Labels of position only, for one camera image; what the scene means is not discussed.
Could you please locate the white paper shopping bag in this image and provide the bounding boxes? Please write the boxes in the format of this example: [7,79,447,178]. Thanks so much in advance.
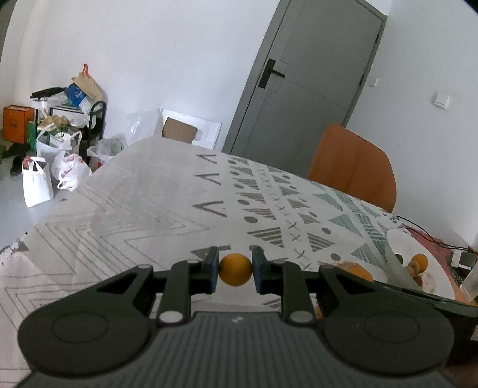
[21,156,55,208]

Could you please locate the black cable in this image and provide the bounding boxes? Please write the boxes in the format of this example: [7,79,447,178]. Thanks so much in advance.
[395,215,478,255]

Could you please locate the orange chair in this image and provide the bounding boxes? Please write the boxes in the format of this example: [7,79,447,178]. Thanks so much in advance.
[307,123,397,213]

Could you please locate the blue plastic bag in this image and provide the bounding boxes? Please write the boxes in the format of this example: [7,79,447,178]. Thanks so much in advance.
[66,84,91,110]

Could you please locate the white geometric patterned tablecloth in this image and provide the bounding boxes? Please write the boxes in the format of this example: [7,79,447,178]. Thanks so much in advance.
[0,136,411,388]

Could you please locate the black metal cart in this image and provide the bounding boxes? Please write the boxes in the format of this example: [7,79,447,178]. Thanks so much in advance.
[87,99,108,150]

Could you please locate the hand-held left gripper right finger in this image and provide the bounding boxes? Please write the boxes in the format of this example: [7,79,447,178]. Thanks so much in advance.
[249,245,379,324]

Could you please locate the clear plastic sheet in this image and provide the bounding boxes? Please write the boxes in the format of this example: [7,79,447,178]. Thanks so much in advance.
[125,110,162,141]

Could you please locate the grey door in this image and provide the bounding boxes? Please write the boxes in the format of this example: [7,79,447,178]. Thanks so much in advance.
[222,0,388,177]

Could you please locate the clear plastic bag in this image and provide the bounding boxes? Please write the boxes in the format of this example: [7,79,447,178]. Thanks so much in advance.
[86,136,128,169]

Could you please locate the brown cardboard box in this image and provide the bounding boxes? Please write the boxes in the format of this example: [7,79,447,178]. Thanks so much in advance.
[161,116,198,144]

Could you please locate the white red-printed plastic bag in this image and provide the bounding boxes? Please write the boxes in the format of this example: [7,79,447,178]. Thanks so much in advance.
[51,151,92,192]

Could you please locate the white tote bag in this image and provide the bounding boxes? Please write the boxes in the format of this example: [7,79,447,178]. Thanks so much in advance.
[36,128,83,162]

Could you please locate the black door handle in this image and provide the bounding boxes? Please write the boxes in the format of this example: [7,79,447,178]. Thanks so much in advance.
[258,58,287,89]

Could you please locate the white flat board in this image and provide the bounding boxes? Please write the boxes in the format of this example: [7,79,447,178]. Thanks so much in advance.
[159,108,222,151]

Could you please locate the white ceramic bowl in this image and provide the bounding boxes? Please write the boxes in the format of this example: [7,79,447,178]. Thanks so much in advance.
[386,227,457,301]

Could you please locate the large round orange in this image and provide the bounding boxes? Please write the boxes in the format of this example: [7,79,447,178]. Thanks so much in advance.
[218,253,254,287]

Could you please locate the beige bag with orange hook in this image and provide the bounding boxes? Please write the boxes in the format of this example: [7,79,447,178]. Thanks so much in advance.
[71,63,104,101]

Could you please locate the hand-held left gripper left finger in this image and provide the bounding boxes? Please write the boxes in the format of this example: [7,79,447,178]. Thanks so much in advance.
[86,245,220,326]

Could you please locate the orange box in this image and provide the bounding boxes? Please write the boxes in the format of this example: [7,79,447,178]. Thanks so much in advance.
[3,105,36,144]

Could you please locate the dark shoes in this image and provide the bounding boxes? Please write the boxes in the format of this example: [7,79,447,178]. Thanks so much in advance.
[8,143,31,177]

